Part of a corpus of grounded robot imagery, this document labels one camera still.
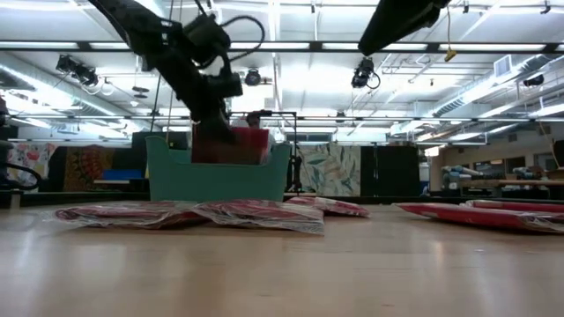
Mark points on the red popcorn bag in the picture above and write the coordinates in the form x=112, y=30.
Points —
x=249, y=145
x=476, y=216
x=132, y=213
x=335, y=206
x=520, y=205

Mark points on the red snack packets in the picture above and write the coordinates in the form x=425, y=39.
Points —
x=269, y=216

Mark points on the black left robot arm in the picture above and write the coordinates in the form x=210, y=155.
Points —
x=132, y=22

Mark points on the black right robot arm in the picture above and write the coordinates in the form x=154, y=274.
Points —
x=396, y=22

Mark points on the person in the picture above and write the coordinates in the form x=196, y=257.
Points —
x=254, y=119

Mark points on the teal plastic basket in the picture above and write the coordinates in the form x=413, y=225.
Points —
x=216, y=180

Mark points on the black ceiling spotlight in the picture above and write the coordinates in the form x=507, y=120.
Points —
x=253, y=77

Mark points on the black tripod stand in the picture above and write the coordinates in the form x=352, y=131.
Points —
x=293, y=158

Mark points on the blue board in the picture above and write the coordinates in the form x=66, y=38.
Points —
x=122, y=174

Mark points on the black ceiling fixture cluster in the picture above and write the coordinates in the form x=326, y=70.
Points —
x=77, y=70

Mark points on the leaf print panel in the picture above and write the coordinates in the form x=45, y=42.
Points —
x=330, y=169

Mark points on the red patterned fabric panel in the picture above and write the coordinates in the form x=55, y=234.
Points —
x=86, y=169

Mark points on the white floral fabric panel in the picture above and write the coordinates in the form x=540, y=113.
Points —
x=31, y=160

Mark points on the black cabinet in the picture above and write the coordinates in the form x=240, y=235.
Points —
x=390, y=171

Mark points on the white ceiling air vent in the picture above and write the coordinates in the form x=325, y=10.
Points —
x=502, y=66

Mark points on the wooden background table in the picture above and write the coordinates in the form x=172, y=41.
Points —
x=506, y=182

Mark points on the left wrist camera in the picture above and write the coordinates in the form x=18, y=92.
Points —
x=227, y=84

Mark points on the black aluminium table frame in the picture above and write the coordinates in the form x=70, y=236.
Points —
x=88, y=198

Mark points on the black overhead frame beam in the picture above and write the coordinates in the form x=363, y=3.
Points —
x=335, y=46

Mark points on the black overhead camera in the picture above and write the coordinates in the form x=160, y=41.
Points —
x=363, y=72

